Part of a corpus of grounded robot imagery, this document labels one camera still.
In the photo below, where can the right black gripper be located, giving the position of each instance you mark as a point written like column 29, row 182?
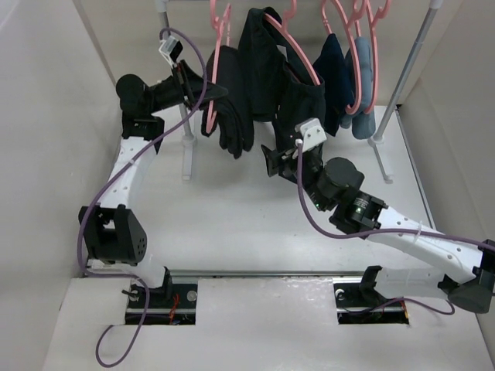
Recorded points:
column 271, row 159

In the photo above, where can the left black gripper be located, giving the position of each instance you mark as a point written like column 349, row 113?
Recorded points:
column 192, row 84

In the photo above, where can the black trousers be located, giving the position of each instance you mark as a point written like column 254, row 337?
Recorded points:
column 234, row 115
column 278, row 85

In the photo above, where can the pink hanger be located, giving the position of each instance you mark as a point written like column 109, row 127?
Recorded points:
column 282, row 28
column 221, row 25
column 360, row 31

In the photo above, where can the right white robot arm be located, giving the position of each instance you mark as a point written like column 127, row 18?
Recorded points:
column 459, row 270

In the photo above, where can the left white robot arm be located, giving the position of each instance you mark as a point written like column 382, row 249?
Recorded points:
column 111, row 231

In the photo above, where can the black trousers on hanger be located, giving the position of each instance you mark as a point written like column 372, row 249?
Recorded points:
column 278, row 85

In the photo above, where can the light blue jeans on hanger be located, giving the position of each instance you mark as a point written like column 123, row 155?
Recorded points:
column 363, row 125

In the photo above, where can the navy trousers on hanger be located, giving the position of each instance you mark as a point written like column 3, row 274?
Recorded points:
column 330, row 65

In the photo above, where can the left white rack foot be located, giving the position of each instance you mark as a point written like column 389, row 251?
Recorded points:
column 189, row 144

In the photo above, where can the white rack foot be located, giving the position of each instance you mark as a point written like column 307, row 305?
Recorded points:
column 189, row 144
column 383, row 159

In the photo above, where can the right white rack foot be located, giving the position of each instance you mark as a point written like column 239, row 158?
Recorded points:
column 383, row 159

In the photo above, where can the right rack pole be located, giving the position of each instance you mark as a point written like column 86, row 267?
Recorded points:
column 434, row 6

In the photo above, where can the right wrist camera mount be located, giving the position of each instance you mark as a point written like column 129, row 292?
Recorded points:
column 312, row 134

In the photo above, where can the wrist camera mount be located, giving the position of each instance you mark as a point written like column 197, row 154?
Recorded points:
column 312, row 134
column 170, row 49

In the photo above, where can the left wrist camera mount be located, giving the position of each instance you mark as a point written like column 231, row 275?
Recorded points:
column 170, row 49

